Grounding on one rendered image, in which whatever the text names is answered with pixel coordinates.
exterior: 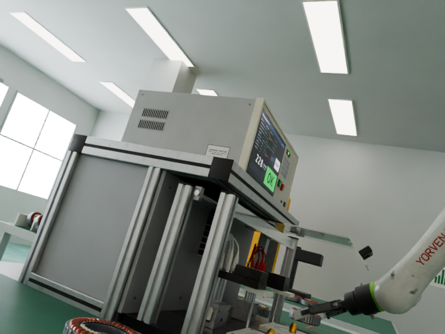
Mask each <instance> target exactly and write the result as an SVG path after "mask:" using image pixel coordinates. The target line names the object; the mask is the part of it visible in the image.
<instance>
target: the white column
mask: <svg viewBox="0 0 445 334"><path fill-rule="evenodd" d="M196 77H197V76H196V75H195V74H194V73H193V72H192V70H191V69H190V68H189V67H188V66H187V65H186V64H185V62H184V61H183V60H169V59H154V60H153V63H152V65H151V68H150V71H149V73H148V77H147V79H146V83H145V84H144V88H143V90H151V91H166V92H175V93H191V92H192V90H193V86H194V84H195V80H196Z"/></svg>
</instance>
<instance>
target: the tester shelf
mask: <svg viewBox="0 0 445 334"><path fill-rule="evenodd" d="M69 151H72V152H78V153H80V154H84V155H88V156H94V157H98V158H104V159H109V160H115V161H119V162H125V163H129V164H135V165H139V166H145V167H149V166H152V167H154V168H161V169H162V170H166V171H168V172H169V173H171V174H173V175H174V176H177V177H178V178H180V179H181V180H183V181H184V182H187V183H188V184H192V185H194V186H200V187H203V188H204V189H205V190H204V193H205V194H207V195H208V196H210V197H212V198H213V199H215V200H217V201H219V197H220V194H221V190H223V191H227V192H232V193H235V194H236V195H238V196H239V199H238V204H240V205H241V206H242V207H244V208H246V209H247V210H248V211H250V212H252V213H253V214H254V215H256V216H258V217H262V218H265V219H271V220H274V221H279V222H283V223H288V224H292V225H296V226H299V221H298V220H296V218H294V216H292V214H290V212H288V211H287V210H286V209H285V208H284V207H283V206H282V205H281V204H280V203H279V202H277V201H276V200H275V199H274V198H273V197H272V196H271V195H270V194H269V193H268V192H267V191H266V190H265V189H263V187H261V185H259V183H257V182H256V181H255V180H254V179H253V178H252V177H251V176H250V175H249V174H248V173H247V172H245V171H244V170H243V169H242V168H241V167H240V166H239V165H238V164H237V163H236V162H235V161H234V160H232V159H227V158H219V157H215V156H206V155H202V154H194V153H190V152H182V151H177V150H170V149H165V148H158V147H153V146H146V145H141V144H133V143H129V142H121V141H117V140H109V139H101V138H97V137H89V136H85V135H78V134H74V137H73V139H72V142H71V145H70V147H69Z"/></svg>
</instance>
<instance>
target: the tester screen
mask: <svg viewBox="0 0 445 334"><path fill-rule="evenodd" d="M284 148H285V146H284V144H283V143H282V141H281V139H280V138H279V137H278V135H277V133H276V132H275V130H274V129H273V127H272V125H271V124H270V122H269V121H268V119H267V117H266V116H265V114H264V112H262V116H261V119H260V124H259V127H258V131H257V134H256V138H255V141H254V145H253V149H252V153H251V156H250V160H249V163H248V167H247V171H249V172H250V173H251V174H252V175H253V176H254V177H255V178H256V179H257V180H258V181H259V182H260V183H261V184H262V185H263V186H264V187H265V188H267V189H268V190H269V191H270V192H271V193H272V194H273V192H272V191H271V190H270V189H269V188H268V187H267V186H266V185H265V184H264V178H265V175H266V170H267V167H268V166H269V167H270V169H271V170H272V171H273V172H274V174H275V175H276V176H277V175H278V172H279V171H278V172H277V171H276V169H275V168H274V167H273V166H272V165H271V164H270V162H269V161H270V156H271V153H272V152H273V154H274V155H275V157H276V158H277V159H278V160H279V162H280V164H281V159H282V156H283V151H284ZM257 153H258V154H259V155H260V156H261V157H262V159H263V160H264V163H263V165H262V168H260V167H259V166H258V165H257V164H256V163H255V159H256V155H257ZM250 161H252V163H253V164H254V165H255V166H256V167H257V168H258V169H259V170H260V171H261V172H262V173H263V174H264V178H263V180H262V179H261V178H260V177H259V176H258V175H257V174H256V173H255V172H254V171H253V170H252V169H251V168H250V167H249V164H250Z"/></svg>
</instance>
